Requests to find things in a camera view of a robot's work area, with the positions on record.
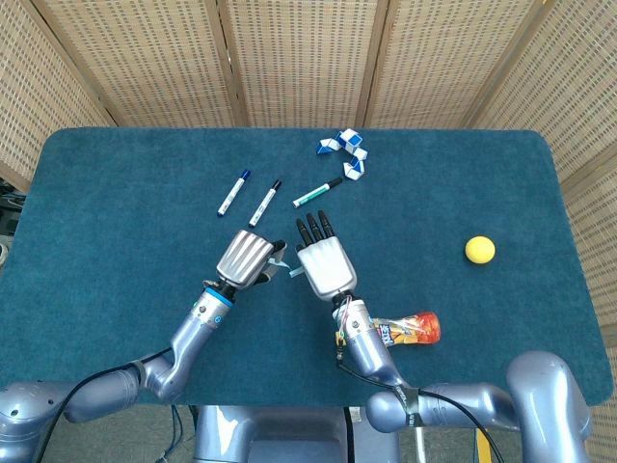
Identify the woven rattan folding screen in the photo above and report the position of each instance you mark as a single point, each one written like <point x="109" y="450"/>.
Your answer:
<point x="308" y="58"/>

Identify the green labelled black capped marker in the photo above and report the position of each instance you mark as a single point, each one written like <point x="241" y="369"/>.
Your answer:
<point x="315" y="193"/>

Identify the teal blue table cloth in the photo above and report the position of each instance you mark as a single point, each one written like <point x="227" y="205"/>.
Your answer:
<point x="144" y="193"/>

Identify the orange iced tea bottle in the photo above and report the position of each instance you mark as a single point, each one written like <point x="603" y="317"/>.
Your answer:
<point x="414" y="329"/>

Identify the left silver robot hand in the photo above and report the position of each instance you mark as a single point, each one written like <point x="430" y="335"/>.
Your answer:
<point x="243" y="258"/>

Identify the dark equipment clutter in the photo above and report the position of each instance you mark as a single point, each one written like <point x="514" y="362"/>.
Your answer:
<point x="9" y="212"/>

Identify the grey-blue robot torso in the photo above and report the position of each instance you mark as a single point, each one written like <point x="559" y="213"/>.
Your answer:
<point x="289" y="434"/>

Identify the yellow foam ball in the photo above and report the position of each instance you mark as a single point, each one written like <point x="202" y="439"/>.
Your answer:
<point x="480" y="250"/>

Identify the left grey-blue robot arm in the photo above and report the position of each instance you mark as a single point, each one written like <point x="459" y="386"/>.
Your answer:
<point x="188" y="337"/>

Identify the blue capped whiteboard marker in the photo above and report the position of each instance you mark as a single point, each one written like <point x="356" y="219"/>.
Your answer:
<point x="233" y="195"/>

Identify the blue white snake puzzle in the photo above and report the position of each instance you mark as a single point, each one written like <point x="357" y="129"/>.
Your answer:
<point x="354" y="140"/>

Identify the black capped whiteboard marker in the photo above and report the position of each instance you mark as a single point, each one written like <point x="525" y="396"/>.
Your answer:
<point x="264" y="205"/>

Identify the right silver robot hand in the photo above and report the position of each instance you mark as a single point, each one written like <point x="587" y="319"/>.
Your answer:
<point x="325" y="267"/>

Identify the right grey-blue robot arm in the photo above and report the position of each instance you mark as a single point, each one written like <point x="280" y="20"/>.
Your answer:
<point x="371" y="357"/>

